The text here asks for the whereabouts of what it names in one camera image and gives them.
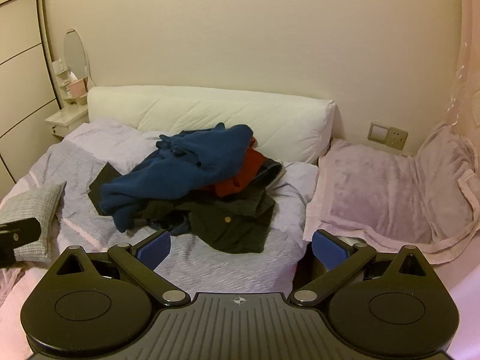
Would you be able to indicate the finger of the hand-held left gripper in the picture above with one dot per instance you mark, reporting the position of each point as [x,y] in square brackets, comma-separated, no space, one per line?
[18,232]

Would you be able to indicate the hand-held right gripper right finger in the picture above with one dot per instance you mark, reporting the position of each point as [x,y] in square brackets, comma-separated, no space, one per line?
[330,249]

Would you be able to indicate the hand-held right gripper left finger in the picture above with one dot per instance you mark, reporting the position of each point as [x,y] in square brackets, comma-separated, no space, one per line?
[153,249]

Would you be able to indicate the dark blue towel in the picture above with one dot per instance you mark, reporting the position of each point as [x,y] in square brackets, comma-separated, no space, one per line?
[187,165]

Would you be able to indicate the grey checked pillow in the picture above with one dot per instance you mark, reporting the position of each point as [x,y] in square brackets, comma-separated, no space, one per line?
[37,202]

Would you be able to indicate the pink fleece blanket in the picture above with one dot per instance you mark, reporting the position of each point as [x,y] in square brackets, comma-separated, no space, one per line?
[375,195]

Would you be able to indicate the pink lavender textured bedspread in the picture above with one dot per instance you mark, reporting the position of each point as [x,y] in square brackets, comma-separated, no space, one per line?
[225,270]

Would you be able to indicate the dark green buttoned garment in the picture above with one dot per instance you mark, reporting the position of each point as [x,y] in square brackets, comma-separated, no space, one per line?
[232,228]

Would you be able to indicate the black garment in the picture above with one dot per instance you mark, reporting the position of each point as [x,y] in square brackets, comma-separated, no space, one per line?
[107,180]

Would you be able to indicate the dark grey garment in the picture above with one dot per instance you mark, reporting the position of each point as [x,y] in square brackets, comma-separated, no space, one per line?
[270,170]

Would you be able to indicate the red garment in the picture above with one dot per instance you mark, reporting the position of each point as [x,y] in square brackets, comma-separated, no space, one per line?
[251,165]

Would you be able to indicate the white nightstand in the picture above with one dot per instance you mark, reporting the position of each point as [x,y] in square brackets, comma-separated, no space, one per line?
[67,116]

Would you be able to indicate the cream panelled wardrobe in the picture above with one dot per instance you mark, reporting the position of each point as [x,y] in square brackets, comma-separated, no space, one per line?
[22,82]

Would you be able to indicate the pink box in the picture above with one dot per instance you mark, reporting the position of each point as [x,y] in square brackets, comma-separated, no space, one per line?
[77,88]

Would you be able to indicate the white organizer shelf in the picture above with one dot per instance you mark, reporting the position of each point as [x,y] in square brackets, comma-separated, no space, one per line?
[60,69]

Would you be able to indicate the oval mirror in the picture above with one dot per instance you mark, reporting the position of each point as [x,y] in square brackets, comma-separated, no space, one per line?
[73,50]

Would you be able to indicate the pink sheer dotted curtain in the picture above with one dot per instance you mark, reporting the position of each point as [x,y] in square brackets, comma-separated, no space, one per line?
[468,63]

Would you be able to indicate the beige light switch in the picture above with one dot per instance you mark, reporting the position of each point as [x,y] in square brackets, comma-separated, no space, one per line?
[378,132]

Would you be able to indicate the beige wall socket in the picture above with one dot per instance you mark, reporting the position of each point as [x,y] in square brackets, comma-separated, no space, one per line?
[397,138]

